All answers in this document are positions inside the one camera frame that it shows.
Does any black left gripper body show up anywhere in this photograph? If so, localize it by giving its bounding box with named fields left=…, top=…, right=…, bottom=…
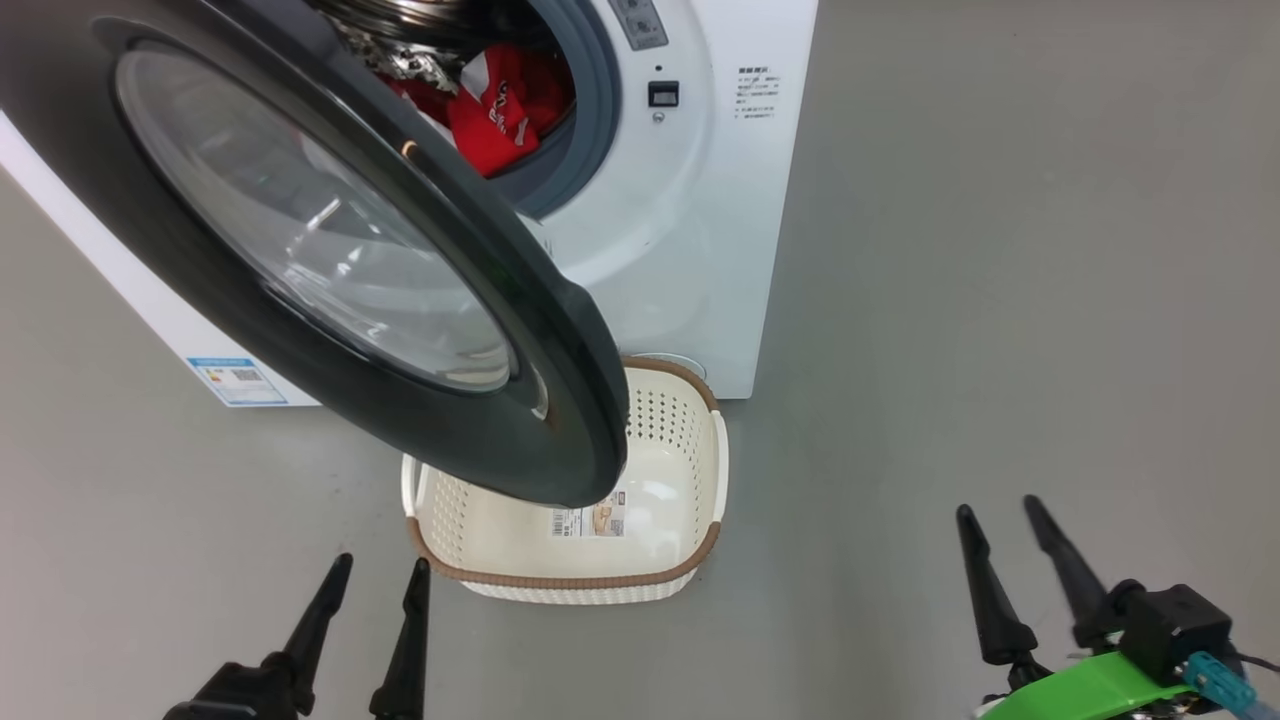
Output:
left=163, top=655, right=301, bottom=720

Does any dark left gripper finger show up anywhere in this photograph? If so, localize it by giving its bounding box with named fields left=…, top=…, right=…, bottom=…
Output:
left=370, top=558, right=431, bottom=720
left=283, top=553, right=354, bottom=715

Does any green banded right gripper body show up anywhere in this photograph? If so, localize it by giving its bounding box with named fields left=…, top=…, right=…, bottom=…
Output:
left=975, top=645, right=1196, bottom=720

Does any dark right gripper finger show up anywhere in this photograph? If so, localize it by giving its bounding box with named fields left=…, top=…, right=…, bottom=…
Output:
left=1023, top=495, right=1111, bottom=649
left=956, top=504, right=1039, bottom=666

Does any dark round washing machine door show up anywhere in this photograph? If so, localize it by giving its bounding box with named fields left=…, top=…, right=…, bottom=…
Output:
left=0, top=0, right=631, bottom=509

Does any red garment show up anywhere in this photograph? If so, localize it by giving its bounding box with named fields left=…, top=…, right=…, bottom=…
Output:
left=385, top=42, right=576, bottom=178

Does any paper label sticker in basket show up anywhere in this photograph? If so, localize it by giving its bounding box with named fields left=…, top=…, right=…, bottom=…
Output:
left=551, top=503, right=626, bottom=539

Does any cream laundry basket brown rim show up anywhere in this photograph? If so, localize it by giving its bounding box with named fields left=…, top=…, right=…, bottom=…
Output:
left=401, top=356, right=729, bottom=605

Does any white front-load washing machine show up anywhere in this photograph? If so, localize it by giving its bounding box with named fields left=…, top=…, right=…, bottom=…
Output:
left=0, top=0, right=819, bottom=408

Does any blue energy label sticker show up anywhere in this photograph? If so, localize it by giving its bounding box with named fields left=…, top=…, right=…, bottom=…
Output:
left=186, top=357, right=288, bottom=406

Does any printed warning text label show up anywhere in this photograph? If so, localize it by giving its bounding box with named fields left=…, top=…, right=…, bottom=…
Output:
left=737, top=66, right=778, bottom=122

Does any teal cable connector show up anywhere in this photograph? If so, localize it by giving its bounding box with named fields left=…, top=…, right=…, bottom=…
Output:
left=1185, top=652, right=1259, bottom=720

